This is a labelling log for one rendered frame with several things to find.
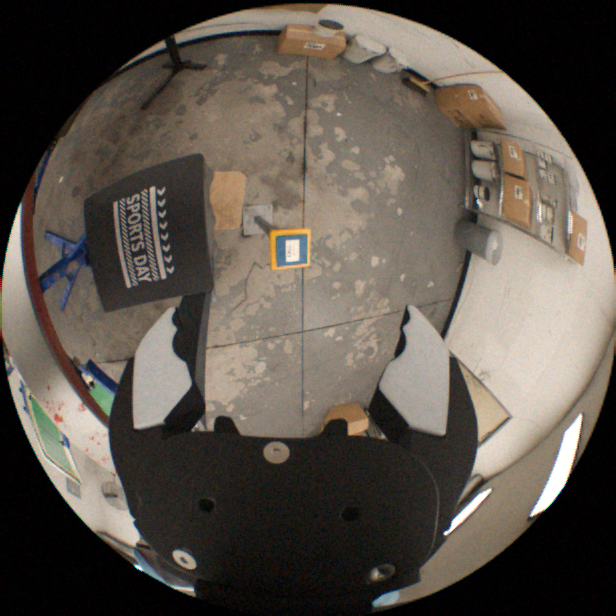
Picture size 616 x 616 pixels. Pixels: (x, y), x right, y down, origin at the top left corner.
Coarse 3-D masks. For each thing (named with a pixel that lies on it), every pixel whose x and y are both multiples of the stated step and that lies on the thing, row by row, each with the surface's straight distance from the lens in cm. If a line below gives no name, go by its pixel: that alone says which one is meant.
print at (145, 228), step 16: (144, 192) 71; (160, 192) 69; (128, 208) 74; (144, 208) 71; (160, 208) 68; (128, 224) 74; (144, 224) 71; (160, 224) 69; (128, 240) 74; (144, 240) 71; (160, 240) 69; (128, 256) 75; (144, 256) 73; (160, 256) 70; (128, 272) 77; (144, 272) 74; (160, 272) 72
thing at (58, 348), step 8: (48, 320) 47; (48, 328) 30; (56, 336) 63; (56, 344) 34; (56, 352) 22; (64, 352) 67; (64, 360) 33; (64, 368) 21; (72, 368) 54; (72, 376) 28; (80, 384) 38; (80, 392) 22; (88, 392) 54; (88, 400) 26; (96, 408) 30; (104, 416) 34
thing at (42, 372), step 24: (24, 264) 16; (24, 288) 15; (24, 312) 15; (24, 336) 15; (24, 360) 16; (48, 360) 16; (48, 384) 16; (72, 384) 19; (48, 408) 17; (72, 408) 17; (72, 432) 18; (96, 432) 19; (96, 456) 20
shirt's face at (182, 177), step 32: (192, 160) 67; (128, 192) 74; (192, 192) 66; (96, 224) 82; (192, 224) 66; (96, 256) 84; (192, 256) 68; (128, 288) 79; (160, 288) 74; (192, 288) 71
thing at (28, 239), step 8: (32, 176) 31; (32, 184) 39; (32, 192) 48; (32, 200) 58; (32, 208) 68; (24, 216) 20; (32, 216) 75; (24, 224) 20; (32, 224) 77; (24, 232) 20; (32, 232) 73; (24, 240) 20; (32, 240) 65; (32, 248) 55; (32, 256) 45; (32, 264) 37; (32, 272) 31; (32, 280) 26; (32, 288) 21; (40, 288) 75; (40, 296) 46; (40, 304) 32; (40, 312) 24; (40, 320) 19; (48, 336) 22
